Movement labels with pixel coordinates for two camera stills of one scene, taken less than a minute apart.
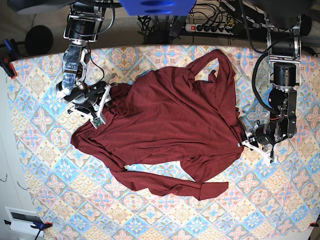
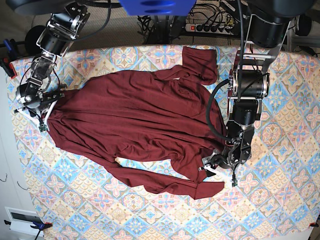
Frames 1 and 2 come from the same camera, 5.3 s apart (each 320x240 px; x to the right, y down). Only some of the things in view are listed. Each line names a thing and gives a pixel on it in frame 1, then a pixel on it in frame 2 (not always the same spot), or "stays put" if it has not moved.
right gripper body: x=260 y=138 to x=237 y=151
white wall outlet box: x=21 y=220 stays put
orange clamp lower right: x=313 y=224 stays put
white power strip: x=209 y=28 stays put
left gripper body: x=90 y=101 to x=37 y=102
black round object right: x=305 y=25 stays put
